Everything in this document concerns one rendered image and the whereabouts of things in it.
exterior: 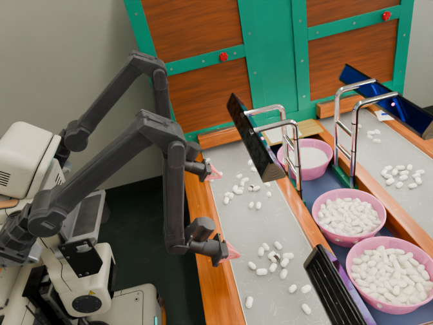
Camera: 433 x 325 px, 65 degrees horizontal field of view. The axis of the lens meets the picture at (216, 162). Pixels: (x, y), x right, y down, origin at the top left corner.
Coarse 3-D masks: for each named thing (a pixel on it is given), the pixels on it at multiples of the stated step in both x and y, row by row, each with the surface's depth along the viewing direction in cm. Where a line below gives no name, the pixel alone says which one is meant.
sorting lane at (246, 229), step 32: (224, 160) 181; (224, 192) 159; (256, 192) 155; (224, 224) 142; (256, 224) 138; (288, 224) 135; (256, 256) 125; (256, 288) 114; (288, 288) 112; (256, 320) 105; (288, 320) 103; (320, 320) 101
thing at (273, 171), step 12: (228, 108) 158; (240, 108) 144; (240, 120) 140; (252, 120) 141; (240, 132) 137; (252, 144) 124; (264, 144) 119; (252, 156) 122; (264, 156) 113; (264, 168) 111; (276, 168) 109; (264, 180) 111
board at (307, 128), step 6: (306, 120) 192; (312, 120) 190; (300, 126) 187; (306, 126) 186; (312, 126) 185; (318, 126) 183; (264, 132) 190; (300, 132) 182; (306, 132) 181; (312, 132) 180; (318, 132) 180; (270, 144) 179
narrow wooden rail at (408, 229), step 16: (368, 176) 145; (368, 192) 140; (384, 192) 136; (400, 208) 127; (384, 224) 134; (400, 224) 122; (416, 224) 120; (416, 240) 115; (432, 240) 114; (432, 256) 109
